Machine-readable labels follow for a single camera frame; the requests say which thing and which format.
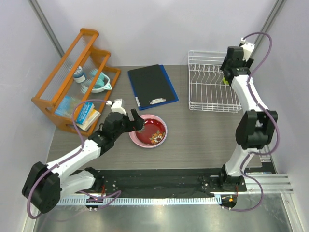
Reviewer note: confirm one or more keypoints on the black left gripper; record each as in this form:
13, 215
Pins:
137, 123

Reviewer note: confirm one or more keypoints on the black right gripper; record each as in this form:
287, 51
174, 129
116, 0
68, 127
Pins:
247, 64

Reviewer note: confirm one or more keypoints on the pink plate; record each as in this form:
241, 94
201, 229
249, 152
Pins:
137, 142

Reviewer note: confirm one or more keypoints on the red floral plate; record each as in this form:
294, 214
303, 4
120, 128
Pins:
152, 133

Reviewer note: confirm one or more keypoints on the lime green plate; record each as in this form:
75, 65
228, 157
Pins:
225, 80

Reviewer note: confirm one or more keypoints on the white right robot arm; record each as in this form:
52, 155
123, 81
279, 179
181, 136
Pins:
256, 127

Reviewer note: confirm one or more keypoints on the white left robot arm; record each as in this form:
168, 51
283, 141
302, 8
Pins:
47, 183

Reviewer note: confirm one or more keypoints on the orange wooden shelf rack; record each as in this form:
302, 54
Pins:
82, 52

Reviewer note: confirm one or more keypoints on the blue black clipboard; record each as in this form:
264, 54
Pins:
152, 86

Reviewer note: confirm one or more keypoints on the blue white book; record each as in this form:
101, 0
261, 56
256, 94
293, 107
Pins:
87, 116

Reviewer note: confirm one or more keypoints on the white bowl with teal items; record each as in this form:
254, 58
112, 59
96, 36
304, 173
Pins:
102, 84

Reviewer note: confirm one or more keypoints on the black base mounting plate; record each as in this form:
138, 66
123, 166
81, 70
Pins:
168, 183

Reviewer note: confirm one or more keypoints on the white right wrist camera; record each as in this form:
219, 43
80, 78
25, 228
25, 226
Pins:
248, 48

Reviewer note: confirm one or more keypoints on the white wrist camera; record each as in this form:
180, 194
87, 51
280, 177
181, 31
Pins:
248, 48
117, 106

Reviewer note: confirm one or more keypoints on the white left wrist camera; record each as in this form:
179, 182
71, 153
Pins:
117, 106

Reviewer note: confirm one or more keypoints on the white wire dish rack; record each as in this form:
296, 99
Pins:
208, 91

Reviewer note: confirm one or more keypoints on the white slotted cable duct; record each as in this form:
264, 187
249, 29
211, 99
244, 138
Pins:
85, 200

